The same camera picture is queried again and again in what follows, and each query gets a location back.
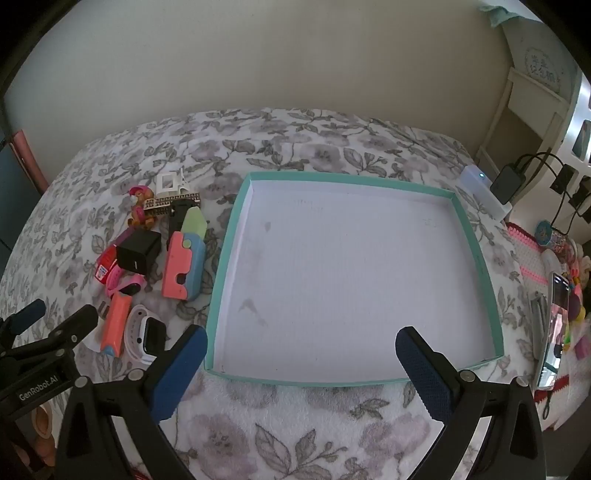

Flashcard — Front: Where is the white shelf unit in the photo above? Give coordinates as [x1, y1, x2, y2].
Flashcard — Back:
[475, 67, 570, 177]

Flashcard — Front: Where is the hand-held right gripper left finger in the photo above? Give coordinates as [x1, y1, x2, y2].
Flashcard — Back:
[55, 324, 208, 480]

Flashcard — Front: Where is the small white frame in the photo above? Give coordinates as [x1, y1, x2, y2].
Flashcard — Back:
[156, 170, 188, 195]

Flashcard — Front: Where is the beige tape roll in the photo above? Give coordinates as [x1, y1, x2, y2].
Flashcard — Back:
[30, 405, 55, 439]

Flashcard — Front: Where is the black charger cube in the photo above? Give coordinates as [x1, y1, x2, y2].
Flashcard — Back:
[115, 229, 162, 275]

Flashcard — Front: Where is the pink smartwatch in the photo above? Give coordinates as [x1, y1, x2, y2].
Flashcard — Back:
[105, 268, 147, 301]

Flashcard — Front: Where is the large coral blue toy knife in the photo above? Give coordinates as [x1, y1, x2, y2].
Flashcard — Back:
[161, 206, 206, 302]

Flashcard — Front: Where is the gold black patterned bar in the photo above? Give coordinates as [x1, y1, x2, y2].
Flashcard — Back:
[143, 193, 203, 214]

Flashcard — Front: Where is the pile of colourful toys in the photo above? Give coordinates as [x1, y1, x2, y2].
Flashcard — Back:
[553, 233, 591, 357]

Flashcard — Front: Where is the pink white crochet mat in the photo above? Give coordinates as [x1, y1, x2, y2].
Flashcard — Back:
[505, 222, 591, 431]

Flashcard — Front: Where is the white oval item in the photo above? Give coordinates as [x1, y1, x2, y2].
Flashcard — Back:
[541, 249, 562, 278]

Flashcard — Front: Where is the small coral blue toy knife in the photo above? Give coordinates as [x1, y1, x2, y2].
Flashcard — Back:
[100, 292, 133, 358]

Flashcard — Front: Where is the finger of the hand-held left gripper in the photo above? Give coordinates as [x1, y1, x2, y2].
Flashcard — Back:
[0, 298, 47, 354]
[28, 305, 100, 367]

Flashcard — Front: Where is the dark cabinet with pink edge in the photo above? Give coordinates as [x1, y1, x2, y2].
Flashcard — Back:
[0, 130, 49, 252]

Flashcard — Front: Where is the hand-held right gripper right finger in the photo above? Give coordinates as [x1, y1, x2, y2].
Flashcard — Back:
[394, 326, 548, 480]

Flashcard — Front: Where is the white smartwatch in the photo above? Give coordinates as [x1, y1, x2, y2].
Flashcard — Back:
[124, 305, 168, 365]

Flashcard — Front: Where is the white power strip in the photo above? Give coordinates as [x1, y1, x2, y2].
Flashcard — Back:
[459, 165, 513, 219]

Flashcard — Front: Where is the smartphone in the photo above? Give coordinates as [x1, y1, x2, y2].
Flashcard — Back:
[536, 272, 571, 391]

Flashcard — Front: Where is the pink brown toy figure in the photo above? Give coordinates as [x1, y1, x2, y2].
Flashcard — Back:
[127, 185, 160, 229]

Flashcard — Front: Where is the teal shallow cardboard box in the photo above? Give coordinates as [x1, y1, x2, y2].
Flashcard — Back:
[203, 172, 505, 387]

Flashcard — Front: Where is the red lighter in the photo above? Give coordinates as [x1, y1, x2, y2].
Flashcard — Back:
[96, 247, 121, 283]

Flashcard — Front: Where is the black cable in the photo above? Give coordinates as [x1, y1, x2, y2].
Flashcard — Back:
[508, 151, 570, 185]

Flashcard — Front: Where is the black wall plug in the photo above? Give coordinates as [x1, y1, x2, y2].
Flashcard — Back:
[550, 166, 576, 195]
[570, 176, 591, 209]

